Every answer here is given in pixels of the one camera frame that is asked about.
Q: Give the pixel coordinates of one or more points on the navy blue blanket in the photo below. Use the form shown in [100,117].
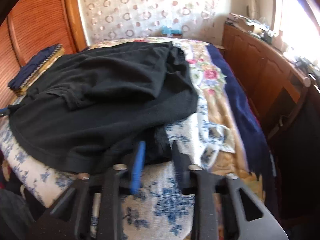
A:
[240,100]

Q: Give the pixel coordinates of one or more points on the wooden slatted wardrobe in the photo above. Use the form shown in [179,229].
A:
[37,17]

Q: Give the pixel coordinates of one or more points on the dark grey cloth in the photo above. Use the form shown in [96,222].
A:
[15,217]

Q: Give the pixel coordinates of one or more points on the black chair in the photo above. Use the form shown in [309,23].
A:
[300,155]

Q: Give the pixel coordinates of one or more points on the circle-patterned sheer curtain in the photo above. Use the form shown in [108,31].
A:
[137,5]

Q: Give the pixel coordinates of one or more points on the blue floral white cloth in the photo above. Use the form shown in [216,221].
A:
[162,205]

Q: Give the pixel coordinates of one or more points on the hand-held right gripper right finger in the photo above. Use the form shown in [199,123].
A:
[183,172]

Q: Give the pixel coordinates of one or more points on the blue plastic bag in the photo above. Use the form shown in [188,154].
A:
[170,30]

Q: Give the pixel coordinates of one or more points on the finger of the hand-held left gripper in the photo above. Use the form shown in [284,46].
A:
[3,111]

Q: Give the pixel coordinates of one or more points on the folded mustard patterned cloth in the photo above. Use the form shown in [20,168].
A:
[47,66]

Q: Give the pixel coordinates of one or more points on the folded navy cloth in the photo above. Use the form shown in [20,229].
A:
[35,67]

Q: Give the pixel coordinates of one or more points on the pink floral quilt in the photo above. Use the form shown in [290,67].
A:
[212,80]

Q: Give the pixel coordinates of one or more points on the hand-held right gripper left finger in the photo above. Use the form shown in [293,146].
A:
[136,170]

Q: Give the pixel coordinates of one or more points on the low wooden cabinet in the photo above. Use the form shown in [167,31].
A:
[262,60]

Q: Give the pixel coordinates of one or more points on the black t-shirt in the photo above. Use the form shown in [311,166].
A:
[112,105]

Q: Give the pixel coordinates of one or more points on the pile of fabrics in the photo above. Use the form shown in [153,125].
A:
[250,25]

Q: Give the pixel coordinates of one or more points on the wooden-framed window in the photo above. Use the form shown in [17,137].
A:
[297,30]

